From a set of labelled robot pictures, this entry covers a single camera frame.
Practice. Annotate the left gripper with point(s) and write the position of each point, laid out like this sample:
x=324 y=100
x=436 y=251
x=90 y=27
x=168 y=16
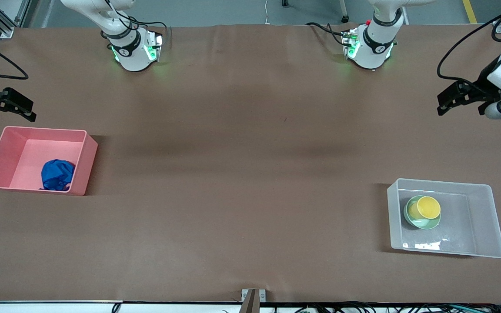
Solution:
x=482 y=85

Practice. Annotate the blue glove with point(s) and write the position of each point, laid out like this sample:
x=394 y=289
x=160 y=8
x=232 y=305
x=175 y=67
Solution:
x=57 y=176

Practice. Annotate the yellow cup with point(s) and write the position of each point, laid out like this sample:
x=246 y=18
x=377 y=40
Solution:
x=429 y=208

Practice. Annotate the mint green bowl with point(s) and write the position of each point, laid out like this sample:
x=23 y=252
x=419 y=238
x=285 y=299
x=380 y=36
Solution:
x=424 y=224

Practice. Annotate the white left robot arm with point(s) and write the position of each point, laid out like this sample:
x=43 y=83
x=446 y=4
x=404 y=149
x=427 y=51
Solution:
x=372 y=48

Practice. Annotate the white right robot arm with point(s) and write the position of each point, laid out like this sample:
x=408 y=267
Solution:
x=133 y=56

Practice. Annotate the pink plastic bin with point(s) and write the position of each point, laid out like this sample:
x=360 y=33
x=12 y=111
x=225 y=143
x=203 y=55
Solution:
x=28 y=156

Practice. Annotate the clear plastic bin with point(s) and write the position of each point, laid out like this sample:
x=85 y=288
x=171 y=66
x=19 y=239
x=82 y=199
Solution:
x=485 y=226

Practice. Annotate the chair leg with caster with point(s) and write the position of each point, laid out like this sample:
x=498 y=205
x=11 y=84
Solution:
x=345 y=18

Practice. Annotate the brown table mat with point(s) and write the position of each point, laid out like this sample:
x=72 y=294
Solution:
x=242 y=174

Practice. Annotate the aluminium frame profile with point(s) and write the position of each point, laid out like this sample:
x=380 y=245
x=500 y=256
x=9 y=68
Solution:
x=7 y=26

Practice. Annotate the metal bracket with brown post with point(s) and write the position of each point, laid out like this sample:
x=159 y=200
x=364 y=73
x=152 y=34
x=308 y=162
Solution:
x=252 y=300

